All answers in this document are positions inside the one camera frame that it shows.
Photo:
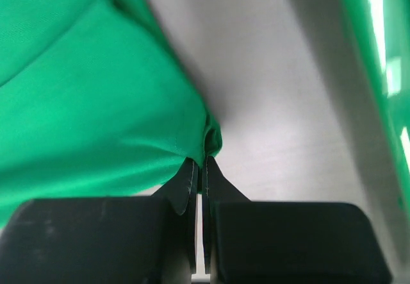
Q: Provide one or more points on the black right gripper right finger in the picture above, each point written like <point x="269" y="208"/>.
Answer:
<point x="285" y="241"/>

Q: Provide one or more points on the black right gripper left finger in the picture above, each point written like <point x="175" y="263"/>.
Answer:
<point x="135" y="239"/>

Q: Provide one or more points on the green t shirt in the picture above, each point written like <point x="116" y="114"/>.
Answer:
<point x="94" y="102"/>

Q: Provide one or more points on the green plastic bin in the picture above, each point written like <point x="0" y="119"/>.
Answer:
<point x="381" y="32"/>

